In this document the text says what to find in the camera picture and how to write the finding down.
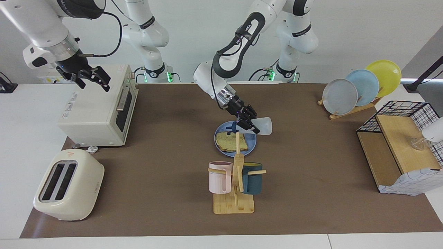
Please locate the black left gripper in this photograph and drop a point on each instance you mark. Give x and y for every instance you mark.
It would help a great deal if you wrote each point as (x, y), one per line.
(238, 107)

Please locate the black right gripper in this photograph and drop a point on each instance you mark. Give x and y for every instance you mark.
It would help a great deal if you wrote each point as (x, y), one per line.
(74, 64)

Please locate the translucent bottle with navy cap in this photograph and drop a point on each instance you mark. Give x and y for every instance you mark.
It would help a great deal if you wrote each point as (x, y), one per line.
(264, 126)

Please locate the slice of toast bread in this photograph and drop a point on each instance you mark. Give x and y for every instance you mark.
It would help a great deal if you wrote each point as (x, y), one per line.
(226, 141)

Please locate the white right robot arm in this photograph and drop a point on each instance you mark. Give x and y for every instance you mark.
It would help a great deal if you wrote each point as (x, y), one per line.
(34, 20)

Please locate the blue round plate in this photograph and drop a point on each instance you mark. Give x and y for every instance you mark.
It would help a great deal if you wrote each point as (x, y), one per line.
(252, 141)

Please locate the grey plate in rack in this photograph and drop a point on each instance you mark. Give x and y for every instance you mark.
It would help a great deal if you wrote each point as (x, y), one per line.
(339, 98)

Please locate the wooden plate rack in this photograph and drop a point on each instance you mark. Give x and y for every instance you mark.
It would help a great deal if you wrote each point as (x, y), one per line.
(349, 113)

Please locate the light blue plate in rack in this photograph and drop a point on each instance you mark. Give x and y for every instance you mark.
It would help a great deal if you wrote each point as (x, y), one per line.
(367, 84)

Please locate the yellow plate in rack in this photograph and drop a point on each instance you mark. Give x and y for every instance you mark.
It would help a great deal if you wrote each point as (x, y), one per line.
(386, 74)

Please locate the white toaster oven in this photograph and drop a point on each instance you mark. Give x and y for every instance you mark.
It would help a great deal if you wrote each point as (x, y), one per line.
(93, 103)

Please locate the dark teal mug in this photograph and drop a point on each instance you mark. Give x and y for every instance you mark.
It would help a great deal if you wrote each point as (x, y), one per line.
(252, 181)

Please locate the pink mug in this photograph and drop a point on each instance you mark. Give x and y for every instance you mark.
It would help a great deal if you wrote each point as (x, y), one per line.
(218, 180)

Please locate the black stand foot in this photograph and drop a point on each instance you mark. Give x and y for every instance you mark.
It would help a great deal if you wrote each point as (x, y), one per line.
(7, 88)

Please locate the wooden mug tree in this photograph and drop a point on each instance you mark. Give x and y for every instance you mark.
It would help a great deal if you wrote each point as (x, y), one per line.
(233, 204)

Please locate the cream two-slot toaster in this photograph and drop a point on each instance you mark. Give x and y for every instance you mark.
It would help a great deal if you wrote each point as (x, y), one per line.
(79, 186)

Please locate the brown table mat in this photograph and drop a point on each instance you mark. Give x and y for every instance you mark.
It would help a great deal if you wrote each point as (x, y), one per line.
(155, 173)

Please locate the clear glass cup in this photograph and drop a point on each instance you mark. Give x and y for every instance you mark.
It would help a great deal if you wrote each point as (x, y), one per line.
(418, 145)

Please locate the white checkered cloth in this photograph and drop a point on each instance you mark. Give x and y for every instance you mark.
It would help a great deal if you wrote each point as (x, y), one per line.
(408, 181)

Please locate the white cylindrical object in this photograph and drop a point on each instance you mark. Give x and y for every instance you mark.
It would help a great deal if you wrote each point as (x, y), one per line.
(434, 133)

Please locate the white wall power outlet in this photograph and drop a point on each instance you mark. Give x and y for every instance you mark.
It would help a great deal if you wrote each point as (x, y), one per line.
(46, 77)

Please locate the black camera stand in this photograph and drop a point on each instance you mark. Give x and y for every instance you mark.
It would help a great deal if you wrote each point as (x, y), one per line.
(413, 84)

